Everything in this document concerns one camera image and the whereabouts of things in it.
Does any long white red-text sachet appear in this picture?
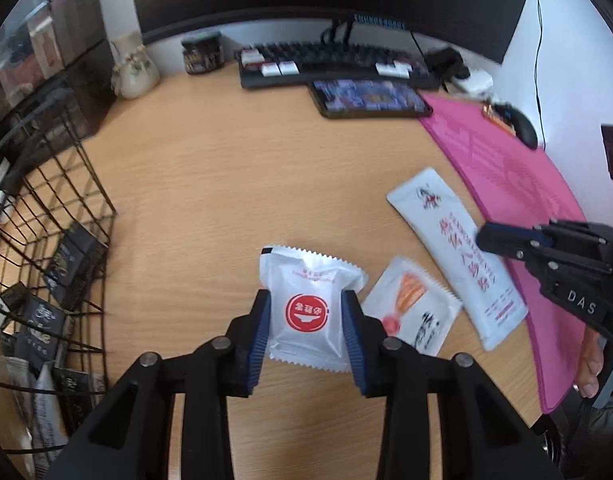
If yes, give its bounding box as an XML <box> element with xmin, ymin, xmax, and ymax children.
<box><xmin>387</xmin><ymin>167</ymin><xmax>528</xmax><ymax>351</ymax></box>

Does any white sachet orange picture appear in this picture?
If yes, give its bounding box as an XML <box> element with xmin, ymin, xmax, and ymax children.
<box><xmin>362</xmin><ymin>257</ymin><xmax>462</xmax><ymax>356</ymax></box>

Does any white packet red circle logo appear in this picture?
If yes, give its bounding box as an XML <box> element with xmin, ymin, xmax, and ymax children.
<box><xmin>259</xmin><ymin>246</ymin><xmax>369</xmax><ymax>373</ymax></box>

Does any black face mask sachet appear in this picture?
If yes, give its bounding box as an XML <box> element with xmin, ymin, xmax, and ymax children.
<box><xmin>43</xmin><ymin>222</ymin><xmax>108</xmax><ymax>312</ymax></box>

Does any black white edged box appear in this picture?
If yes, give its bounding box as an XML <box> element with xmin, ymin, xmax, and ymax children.
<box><xmin>14</xmin><ymin>296</ymin><xmax>73</xmax><ymax>377</ymax></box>

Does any small black sachet box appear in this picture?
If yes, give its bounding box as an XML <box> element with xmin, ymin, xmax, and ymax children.
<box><xmin>0</xmin><ymin>282</ymin><xmax>29</xmax><ymax>323</ymax></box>

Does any bagged bread slice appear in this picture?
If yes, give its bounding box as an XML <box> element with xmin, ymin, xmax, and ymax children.
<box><xmin>0</xmin><ymin>356</ymin><xmax>32</xmax><ymax>451</ymax></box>

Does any black gold text box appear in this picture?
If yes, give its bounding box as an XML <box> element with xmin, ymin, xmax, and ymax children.
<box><xmin>52</xmin><ymin>367</ymin><xmax>106</xmax><ymax>437</ymax></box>

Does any long white grey snack packet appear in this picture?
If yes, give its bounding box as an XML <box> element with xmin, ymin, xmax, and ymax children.
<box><xmin>32</xmin><ymin>393</ymin><xmax>69</xmax><ymax>476</ymax></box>

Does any person's right hand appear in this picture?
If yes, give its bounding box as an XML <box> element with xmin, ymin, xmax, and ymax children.
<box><xmin>575</xmin><ymin>327</ymin><xmax>604</xmax><ymax>399</ymax></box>

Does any pink desk mat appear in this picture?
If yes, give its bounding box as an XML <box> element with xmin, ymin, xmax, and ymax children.
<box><xmin>423</xmin><ymin>92</ymin><xmax>584</xmax><ymax>413</ymax></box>

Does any black computer mouse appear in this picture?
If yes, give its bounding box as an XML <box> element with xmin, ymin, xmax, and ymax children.
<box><xmin>492</xmin><ymin>103</ymin><xmax>539</xmax><ymax>151</ymax></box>

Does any white power adapter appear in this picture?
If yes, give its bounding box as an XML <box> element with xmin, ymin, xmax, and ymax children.
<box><xmin>451</xmin><ymin>68</ymin><xmax>493</xmax><ymax>96</ymax></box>

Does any smartphone with lit screen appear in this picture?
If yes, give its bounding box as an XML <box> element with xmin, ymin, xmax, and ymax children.
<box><xmin>308</xmin><ymin>79</ymin><xmax>433</xmax><ymax>119</ymax></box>

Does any dark mechanical keyboard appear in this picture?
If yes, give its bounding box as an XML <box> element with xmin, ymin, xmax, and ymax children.
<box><xmin>235</xmin><ymin>42</ymin><xmax>440</xmax><ymax>90</ymax></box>

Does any small ceramic vase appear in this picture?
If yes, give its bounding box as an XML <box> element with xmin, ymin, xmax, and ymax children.
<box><xmin>111</xmin><ymin>30</ymin><xmax>161</xmax><ymax>100</ymax></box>

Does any small dark glass jar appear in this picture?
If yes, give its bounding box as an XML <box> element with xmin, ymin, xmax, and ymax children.
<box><xmin>180</xmin><ymin>32</ymin><xmax>225</xmax><ymax>75</ymax></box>

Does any dark acrylic drawer organizer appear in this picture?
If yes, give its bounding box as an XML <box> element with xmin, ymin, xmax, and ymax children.
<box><xmin>0</xmin><ymin>0</ymin><xmax>116</xmax><ymax>140</ymax></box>

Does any black wire basket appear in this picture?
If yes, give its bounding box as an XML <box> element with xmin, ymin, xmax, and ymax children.
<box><xmin>0</xmin><ymin>98</ymin><xmax>116</xmax><ymax>478</ymax></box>

